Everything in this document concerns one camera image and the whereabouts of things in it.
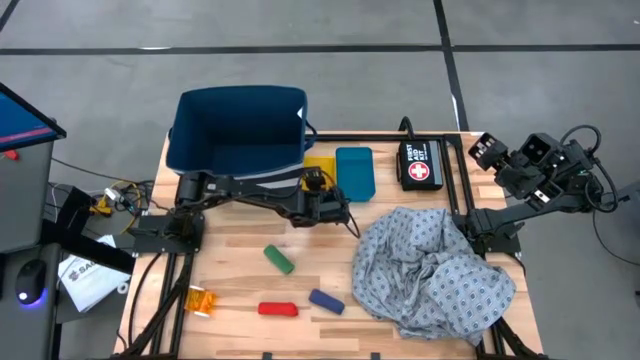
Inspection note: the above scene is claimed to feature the black computer mouse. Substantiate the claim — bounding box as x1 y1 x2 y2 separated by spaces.
14 258 49 306

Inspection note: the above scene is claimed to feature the grey side desk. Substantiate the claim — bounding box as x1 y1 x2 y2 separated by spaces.
0 243 64 360

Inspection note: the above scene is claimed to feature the teal plastic tray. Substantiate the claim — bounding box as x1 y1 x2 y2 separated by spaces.
335 146 377 203

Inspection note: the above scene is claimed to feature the yellow cable connector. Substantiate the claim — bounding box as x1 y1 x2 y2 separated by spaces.
89 197 114 217

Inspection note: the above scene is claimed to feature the black power cable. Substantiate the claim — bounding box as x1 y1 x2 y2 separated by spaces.
127 252 164 349

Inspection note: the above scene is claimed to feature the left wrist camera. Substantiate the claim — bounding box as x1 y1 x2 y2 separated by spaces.
302 168 329 194

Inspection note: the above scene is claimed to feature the black first aid kit pouch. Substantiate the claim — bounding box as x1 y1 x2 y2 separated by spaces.
397 139 445 192

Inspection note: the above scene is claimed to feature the black aluminium frame rail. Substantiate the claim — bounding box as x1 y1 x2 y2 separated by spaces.
319 132 466 144

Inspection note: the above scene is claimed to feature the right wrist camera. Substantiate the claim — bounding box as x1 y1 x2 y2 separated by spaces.
519 132 559 164

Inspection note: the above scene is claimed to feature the blue bandage roll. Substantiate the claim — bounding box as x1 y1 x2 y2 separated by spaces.
307 288 346 316

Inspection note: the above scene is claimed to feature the orange pill bottle pack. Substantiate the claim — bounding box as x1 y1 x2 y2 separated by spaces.
183 284 219 319

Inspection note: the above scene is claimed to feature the grey patterned hospital gown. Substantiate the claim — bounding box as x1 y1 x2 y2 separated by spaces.
351 206 517 347

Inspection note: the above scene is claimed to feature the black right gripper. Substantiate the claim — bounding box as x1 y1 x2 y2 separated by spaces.
469 132 546 194

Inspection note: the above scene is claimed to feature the navy fabric basket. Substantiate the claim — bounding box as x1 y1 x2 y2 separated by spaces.
165 84 319 194

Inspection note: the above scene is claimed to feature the white paper booklet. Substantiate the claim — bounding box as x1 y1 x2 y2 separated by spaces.
57 234 132 314

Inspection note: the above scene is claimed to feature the green bandage roll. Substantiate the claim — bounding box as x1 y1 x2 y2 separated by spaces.
263 244 296 276

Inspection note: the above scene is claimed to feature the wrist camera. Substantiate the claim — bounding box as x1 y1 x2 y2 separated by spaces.
302 168 329 194
519 132 559 164

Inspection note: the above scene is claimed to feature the red bandage roll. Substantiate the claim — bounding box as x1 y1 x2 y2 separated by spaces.
257 301 300 318

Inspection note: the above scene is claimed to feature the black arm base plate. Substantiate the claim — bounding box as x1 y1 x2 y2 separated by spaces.
469 219 522 255
133 213 205 255

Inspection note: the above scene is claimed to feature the yellow plastic tray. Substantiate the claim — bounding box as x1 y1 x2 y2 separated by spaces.
301 155 338 192

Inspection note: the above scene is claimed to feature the black aluminium frame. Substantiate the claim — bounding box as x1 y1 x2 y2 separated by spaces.
113 251 197 359
439 132 549 360

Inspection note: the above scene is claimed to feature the thin black floor cable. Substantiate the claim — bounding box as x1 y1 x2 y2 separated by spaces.
592 209 640 267

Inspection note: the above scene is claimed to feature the computer monitor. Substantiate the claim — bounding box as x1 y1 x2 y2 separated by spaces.
0 82 68 154

